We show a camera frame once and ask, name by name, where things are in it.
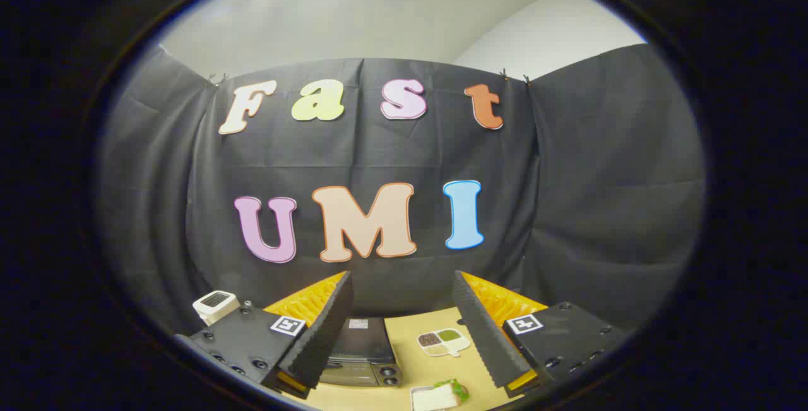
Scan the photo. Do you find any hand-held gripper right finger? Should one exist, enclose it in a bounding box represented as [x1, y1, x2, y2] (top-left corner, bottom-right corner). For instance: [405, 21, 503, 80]
[452, 270, 632, 399]

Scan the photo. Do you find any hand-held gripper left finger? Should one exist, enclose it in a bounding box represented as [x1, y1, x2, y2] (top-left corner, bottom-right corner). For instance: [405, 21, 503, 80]
[174, 270, 355, 400]

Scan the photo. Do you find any black toaster oven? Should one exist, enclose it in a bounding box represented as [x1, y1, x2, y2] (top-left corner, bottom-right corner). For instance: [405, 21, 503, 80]
[319, 318, 405, 388]

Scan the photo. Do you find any white bread lettuce sandwich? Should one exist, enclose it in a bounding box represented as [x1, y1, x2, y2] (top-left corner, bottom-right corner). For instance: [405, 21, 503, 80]
[417, 378, 471, 411]

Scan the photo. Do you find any white divided dish of grains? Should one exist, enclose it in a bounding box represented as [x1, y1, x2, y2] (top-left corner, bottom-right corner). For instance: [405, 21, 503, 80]
[417, 328, 472, 358]

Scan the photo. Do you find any small white appliance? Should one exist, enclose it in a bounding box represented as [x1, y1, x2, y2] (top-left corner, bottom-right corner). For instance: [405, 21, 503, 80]
[193, 290, 241, 327]

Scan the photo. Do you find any black backdrop cloth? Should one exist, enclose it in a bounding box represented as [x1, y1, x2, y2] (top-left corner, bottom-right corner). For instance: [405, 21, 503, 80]
[95, 45, 706, 336]

